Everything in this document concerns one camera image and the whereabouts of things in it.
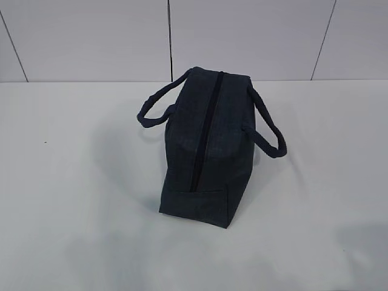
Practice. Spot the navy blue fabric lunch bag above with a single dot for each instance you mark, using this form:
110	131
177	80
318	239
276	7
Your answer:
214	122

